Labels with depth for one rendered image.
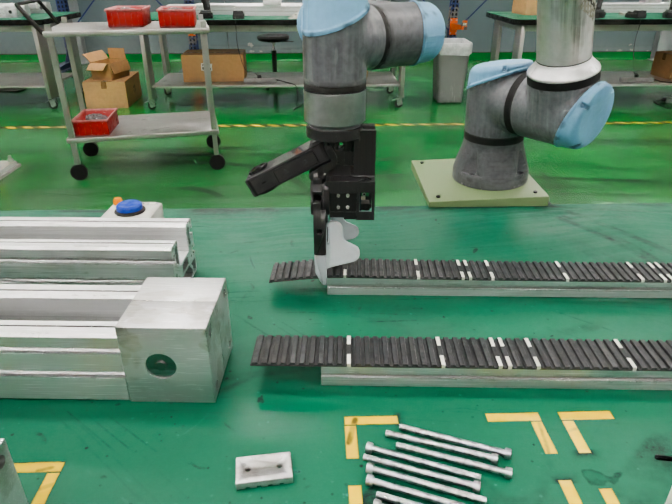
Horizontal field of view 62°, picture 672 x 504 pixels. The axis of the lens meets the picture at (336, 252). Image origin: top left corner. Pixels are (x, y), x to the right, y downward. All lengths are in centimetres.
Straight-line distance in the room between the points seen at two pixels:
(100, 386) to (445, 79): 519
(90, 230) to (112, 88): 489
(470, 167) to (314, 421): 70
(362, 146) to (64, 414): 44
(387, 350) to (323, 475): 16
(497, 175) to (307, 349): 63
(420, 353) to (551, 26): 58
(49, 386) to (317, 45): 46
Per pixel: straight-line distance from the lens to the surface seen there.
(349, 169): 71
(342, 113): 67
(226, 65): 553
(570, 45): 100
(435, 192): 112
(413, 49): 73
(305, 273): 78
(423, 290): 79
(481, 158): 113
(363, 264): 79
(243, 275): 84
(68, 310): 70
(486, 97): 110
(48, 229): 89
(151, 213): 94
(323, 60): 66
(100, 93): 577
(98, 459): 60
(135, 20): 372
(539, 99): 103
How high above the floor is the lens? 119
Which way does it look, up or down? 27 degrees down
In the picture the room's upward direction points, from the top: straight up
